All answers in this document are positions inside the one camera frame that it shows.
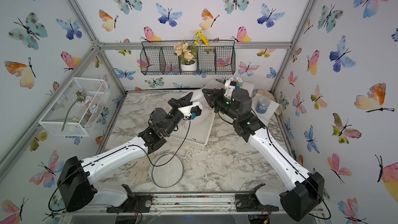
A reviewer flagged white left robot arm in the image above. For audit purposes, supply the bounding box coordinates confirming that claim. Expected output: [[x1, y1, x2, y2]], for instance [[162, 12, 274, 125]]
[[56, 92, 203, 212]]

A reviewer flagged white mesh laundry bag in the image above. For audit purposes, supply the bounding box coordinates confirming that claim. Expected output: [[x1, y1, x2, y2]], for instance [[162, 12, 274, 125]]
[[150, 154, 184, 188]]

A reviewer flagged white wire wall basket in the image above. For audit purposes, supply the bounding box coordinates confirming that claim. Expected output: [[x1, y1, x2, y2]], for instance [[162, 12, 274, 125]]
[[38, 77, 110, 137]]

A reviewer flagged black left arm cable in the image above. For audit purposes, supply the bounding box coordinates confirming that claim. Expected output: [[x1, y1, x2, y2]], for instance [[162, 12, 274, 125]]
[[47, 116, 192, 213]]

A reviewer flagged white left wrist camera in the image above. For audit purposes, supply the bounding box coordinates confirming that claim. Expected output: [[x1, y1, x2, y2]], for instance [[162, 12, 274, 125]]
[[178, 102, 203, 120]]

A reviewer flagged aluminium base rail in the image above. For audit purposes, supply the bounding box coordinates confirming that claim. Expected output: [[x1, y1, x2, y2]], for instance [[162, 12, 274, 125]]
[[63, 191, 311, 221]]

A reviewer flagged beige work glove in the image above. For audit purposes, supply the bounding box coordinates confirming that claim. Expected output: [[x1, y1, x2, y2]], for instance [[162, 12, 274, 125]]
[[127, 157, 151, 185]]

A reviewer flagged beige woven fan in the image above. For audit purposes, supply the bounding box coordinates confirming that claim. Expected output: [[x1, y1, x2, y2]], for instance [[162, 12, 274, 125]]
[[257, 89, 282, 116]]

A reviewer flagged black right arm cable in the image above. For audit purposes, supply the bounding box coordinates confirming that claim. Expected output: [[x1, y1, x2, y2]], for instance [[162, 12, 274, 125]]
[[217, 108, 332, 220]]

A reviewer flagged white tiered wooden shelf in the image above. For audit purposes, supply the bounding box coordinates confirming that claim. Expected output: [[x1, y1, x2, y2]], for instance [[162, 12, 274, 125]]
[[199, 78, 280, 122]]

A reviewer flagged pink artificial rose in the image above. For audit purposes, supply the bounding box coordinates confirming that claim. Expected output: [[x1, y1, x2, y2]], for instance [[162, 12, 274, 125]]
[[61, 89, 93, 132]]

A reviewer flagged black wire wall basket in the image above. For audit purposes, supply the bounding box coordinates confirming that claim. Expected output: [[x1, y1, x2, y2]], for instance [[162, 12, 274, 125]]
[[137, 39, 236, 78]]

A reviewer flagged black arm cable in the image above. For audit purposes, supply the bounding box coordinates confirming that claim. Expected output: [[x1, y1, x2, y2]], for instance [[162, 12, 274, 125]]
[[217, 108, 332, 220], [47, 116, 192, 213]]

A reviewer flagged green lidded glass jar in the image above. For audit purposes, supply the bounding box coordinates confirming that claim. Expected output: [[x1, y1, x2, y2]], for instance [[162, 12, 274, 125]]
[[229, 77, 243, 88]]

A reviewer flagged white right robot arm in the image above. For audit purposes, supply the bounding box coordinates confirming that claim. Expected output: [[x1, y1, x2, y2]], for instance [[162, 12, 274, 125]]
[[202, 88, 324, 222]]

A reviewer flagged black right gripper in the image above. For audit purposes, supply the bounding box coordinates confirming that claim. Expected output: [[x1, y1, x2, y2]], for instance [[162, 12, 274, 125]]
[[203, 88, 243, 125]]

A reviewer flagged white perforated plastic basket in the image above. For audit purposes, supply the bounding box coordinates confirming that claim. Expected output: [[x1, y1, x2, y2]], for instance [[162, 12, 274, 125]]
[[165, 102, 215, 149]]

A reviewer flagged white pot with flowers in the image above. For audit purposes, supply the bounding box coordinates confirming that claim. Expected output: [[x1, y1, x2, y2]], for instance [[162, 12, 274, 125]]
[[173, 30, 210, 72]]

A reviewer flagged blue granule jar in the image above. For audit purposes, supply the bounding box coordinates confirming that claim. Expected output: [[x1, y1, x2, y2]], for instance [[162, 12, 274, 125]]
[[255, 96, 271, 114]]

